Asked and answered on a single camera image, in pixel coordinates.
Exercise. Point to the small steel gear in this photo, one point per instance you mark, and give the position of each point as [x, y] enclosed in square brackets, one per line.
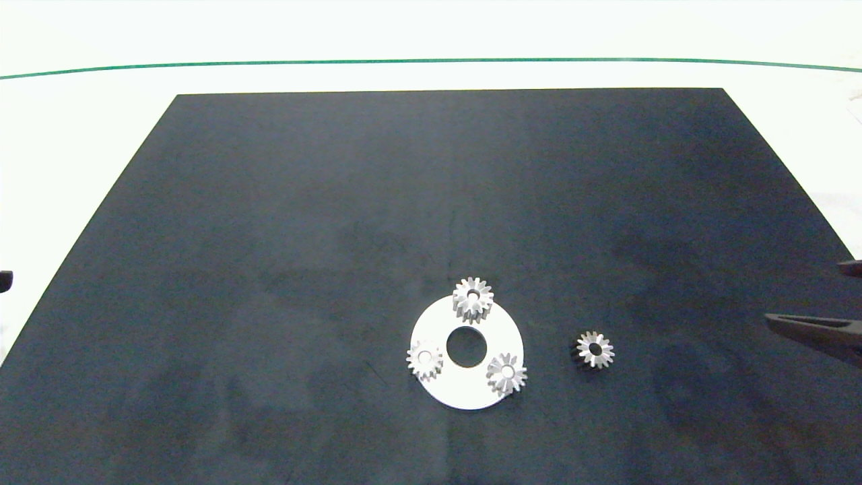
[435, 362]
[498, 375]
[605, 352]

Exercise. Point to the large steel gear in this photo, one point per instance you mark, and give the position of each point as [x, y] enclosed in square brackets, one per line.
[462, 294]

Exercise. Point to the dark rubber mat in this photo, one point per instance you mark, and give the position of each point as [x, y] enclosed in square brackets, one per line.
[269, 236]

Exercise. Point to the round white pin plate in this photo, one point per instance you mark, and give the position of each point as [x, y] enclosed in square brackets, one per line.
[465, 389]

